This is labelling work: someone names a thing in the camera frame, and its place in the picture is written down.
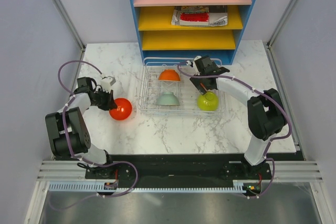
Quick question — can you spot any orange bowl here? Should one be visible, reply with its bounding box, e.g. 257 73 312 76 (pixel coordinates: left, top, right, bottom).
158 69 181 82
109 98 132 121

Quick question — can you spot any lime green bowl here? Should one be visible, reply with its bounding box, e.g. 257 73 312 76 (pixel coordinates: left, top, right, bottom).
197 91 219 111

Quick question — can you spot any pale green bowl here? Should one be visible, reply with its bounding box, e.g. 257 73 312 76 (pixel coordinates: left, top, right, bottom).
155 92 180 106

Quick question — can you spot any clear wire dish rack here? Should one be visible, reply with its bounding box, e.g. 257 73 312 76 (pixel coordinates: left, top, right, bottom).
139 57 225 117

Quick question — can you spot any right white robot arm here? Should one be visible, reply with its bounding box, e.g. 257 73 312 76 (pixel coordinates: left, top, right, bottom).
186 56 292 179

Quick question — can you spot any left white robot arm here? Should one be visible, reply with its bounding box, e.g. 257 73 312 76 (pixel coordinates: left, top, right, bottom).
45 76 118 178

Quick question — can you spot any blue shelf unit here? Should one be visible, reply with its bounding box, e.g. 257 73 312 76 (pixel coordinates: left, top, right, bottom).
130 0 256 65

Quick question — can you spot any spiral notebook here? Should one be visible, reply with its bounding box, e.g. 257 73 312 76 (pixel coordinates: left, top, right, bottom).
209 5 228 27

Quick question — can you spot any red cover magazine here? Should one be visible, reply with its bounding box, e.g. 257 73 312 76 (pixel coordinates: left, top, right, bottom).
171 5 209 27

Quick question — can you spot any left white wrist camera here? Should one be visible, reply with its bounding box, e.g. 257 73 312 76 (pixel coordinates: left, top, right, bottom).
100 76 116 93

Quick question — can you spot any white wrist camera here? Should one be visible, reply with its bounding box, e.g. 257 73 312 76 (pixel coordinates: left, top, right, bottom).
100 76 116 93
186 56 202 68

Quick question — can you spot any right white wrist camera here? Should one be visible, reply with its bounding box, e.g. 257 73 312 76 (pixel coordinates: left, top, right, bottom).
186 56 202 68

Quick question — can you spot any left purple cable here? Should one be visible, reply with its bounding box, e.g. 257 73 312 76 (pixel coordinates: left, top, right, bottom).
57 60 139 210

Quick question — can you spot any purple cable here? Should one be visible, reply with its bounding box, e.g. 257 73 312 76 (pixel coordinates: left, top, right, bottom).
57 60 139 210
177 61 293 200

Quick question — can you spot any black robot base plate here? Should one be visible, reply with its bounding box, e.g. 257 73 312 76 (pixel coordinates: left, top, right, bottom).
85 154 271 188

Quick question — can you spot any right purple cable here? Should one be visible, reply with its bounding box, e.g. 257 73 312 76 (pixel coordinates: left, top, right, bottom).
177 61 293 200

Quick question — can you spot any white slotted cable duct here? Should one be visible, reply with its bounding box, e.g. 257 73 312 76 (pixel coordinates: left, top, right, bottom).
48 182 246 194

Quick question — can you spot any aluminium frame rail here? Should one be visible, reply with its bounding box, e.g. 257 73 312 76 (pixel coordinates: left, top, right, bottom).
37 161 322 183

